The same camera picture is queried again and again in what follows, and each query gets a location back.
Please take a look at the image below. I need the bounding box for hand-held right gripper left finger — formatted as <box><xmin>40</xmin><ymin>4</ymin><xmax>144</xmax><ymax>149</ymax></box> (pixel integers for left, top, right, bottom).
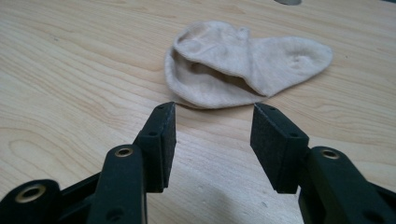
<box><xmin>86</xmin><ymin>101</ymin><xmax>177</xmax><ymax>224</ymax></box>

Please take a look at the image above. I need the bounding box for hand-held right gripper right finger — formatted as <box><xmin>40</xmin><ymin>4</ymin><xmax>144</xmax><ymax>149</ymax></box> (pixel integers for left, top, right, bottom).
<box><xmin>249</xmin><ymin>103</ymin><xmax>396</xmax><ymax>224</ymax></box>

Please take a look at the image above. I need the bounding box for beige sock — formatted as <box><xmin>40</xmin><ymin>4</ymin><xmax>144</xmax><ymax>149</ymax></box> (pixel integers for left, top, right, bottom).
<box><xmin>163</xmin><ymin>20</ymin><xmax>334</xmax><ymax>110</ymax></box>

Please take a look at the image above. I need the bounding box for grey round object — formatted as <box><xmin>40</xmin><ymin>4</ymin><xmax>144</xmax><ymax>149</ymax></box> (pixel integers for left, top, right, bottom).
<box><xmin>274</xmin><ymin>0</ymin><xmax>303</xmax><ymax>7</ymax></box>

